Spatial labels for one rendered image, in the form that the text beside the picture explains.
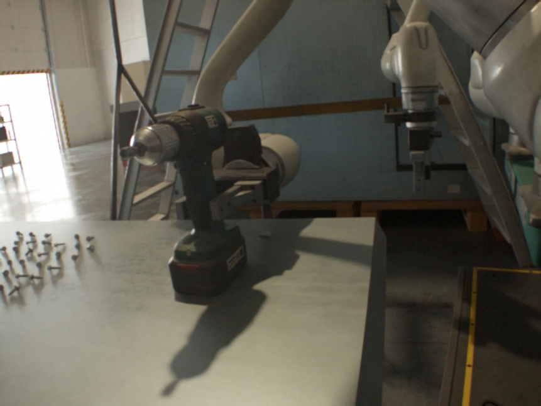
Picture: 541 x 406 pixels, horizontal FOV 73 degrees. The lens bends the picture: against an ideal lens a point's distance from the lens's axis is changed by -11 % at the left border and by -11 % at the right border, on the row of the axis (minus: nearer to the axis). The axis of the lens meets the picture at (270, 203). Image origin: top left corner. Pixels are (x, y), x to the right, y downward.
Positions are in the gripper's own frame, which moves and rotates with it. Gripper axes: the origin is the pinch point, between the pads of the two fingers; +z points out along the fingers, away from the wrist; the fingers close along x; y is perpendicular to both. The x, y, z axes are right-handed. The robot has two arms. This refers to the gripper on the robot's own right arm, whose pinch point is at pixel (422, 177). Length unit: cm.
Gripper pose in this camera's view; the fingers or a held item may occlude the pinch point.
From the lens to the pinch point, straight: 107.3
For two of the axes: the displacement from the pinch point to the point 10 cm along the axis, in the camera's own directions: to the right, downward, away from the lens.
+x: 4.5, -2.9, 8.4
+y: 8.8, 0.4, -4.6
